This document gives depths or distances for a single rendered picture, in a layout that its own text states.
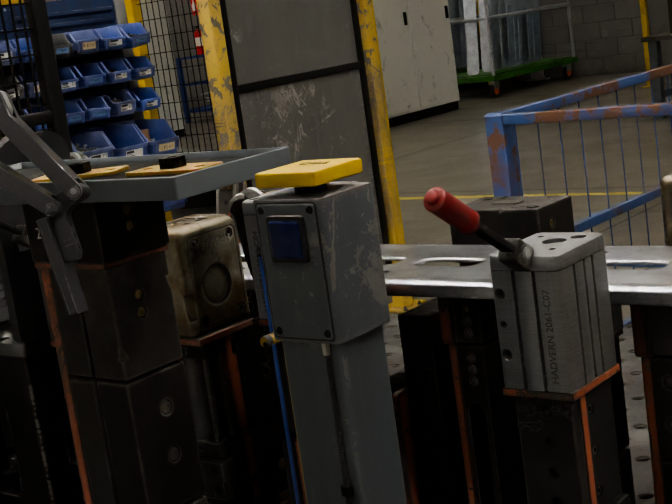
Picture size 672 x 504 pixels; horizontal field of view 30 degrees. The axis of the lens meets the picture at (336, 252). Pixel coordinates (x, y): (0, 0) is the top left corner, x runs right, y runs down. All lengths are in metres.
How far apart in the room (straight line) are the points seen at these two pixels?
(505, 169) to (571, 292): 2.38
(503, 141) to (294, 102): 1.60
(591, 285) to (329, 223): 0.25
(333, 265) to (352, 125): 4.18
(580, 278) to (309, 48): 3.93
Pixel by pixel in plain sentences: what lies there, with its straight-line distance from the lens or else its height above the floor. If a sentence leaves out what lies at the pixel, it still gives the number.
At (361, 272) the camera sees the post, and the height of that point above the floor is 1.08.
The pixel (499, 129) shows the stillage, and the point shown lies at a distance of 3.38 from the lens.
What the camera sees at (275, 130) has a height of 0.87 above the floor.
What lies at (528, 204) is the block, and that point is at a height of 1.03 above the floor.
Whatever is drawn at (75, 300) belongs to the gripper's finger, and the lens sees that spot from 0.89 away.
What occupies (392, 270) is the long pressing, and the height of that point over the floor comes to 1.00.
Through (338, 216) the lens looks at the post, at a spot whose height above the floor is 1.12.
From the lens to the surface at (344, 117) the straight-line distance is 5.06.
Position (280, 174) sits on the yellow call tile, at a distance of 0.94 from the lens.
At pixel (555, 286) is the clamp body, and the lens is 1.01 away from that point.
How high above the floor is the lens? 1.27
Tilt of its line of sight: 11 degrees down
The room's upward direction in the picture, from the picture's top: 8 degrees counter-clockwise
